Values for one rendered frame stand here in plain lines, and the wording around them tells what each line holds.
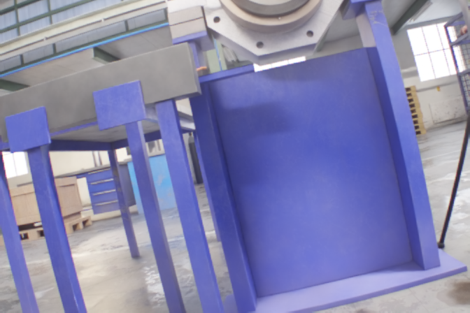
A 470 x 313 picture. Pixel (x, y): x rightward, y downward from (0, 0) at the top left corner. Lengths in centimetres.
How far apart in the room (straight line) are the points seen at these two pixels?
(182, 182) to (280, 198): 48
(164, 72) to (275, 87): 50
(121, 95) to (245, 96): 51
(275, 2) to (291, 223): 75
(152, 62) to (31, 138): 42
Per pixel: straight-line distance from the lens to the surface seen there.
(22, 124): 133
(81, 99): 126
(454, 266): 153
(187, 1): 151
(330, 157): 154
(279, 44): 144
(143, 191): 159
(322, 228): 156
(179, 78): 117
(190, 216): 118
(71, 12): 942
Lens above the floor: 54
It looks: 3 degrees up
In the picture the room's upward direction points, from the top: 13 degrees counter-clockwise
